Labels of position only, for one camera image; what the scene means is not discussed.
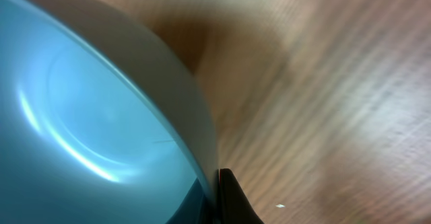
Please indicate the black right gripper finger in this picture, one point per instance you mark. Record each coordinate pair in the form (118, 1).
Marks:
(233, 205)

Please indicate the blue bowl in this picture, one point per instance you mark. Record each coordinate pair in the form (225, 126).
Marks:
(100, 120)

